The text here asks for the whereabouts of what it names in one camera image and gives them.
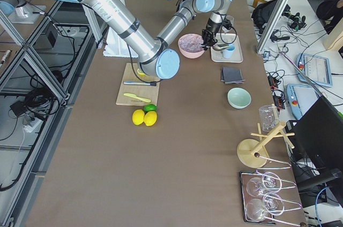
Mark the silver metal ice scoop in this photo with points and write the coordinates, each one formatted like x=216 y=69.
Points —
x=221 y=47

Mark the pink bowl with ice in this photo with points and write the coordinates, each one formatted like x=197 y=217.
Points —
x=190 y=45

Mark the light blue cup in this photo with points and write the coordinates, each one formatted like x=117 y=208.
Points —
x=228 y=52

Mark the wooden cup tree stand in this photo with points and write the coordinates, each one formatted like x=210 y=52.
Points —
x=253 y=153

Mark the cream serving tray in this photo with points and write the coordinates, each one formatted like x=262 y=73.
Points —
x=223 y=38

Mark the clear wine glass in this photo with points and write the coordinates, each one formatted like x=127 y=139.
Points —
x=227 y=24

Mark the grey folded cloth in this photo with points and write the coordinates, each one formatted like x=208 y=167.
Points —
x=231 y=75

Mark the black bag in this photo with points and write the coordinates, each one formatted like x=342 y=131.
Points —
x=262 y=14

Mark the light green bowl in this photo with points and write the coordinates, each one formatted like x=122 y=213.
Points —
x=238 y=98

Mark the silver metal muddler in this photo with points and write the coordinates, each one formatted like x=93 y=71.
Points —
x=135 y=83

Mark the lemon half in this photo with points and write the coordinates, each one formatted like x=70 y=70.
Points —
x=140 y=72

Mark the bamboo cutting board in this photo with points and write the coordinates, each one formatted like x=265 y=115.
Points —
x=144 y=91

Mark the green lime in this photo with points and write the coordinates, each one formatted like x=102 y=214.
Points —
x=150 y=107

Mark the clear glass mug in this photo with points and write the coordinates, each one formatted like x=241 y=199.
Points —
x=268 y=117

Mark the yellow plastic knife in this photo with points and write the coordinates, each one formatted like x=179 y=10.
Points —
x=134 y=96

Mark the yellow lemon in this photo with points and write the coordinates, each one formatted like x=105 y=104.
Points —
x=150 y=118
x=138 y=116

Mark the blue teach pendant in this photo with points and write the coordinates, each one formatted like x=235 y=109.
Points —
x=301 y=98
x=316 y=68

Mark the seated person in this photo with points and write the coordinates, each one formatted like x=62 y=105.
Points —
x=330 y=9

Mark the hanging wine glass far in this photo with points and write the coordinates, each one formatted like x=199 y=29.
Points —
x=268 y=182

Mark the hanging wine glass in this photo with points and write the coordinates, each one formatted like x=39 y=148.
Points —
x=268 y=182
x=270 y=205

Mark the black monitor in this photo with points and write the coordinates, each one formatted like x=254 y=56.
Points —
x=319 y=135

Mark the black wine glass rack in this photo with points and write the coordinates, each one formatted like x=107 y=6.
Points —
x=244 y=177

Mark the hanging wine glass near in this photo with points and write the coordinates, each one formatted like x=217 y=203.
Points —
x=270 y=205

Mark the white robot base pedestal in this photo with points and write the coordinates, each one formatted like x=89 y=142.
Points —
x=114 y=45

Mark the aluminium frame post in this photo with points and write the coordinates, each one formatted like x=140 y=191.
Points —
x=276 y=14

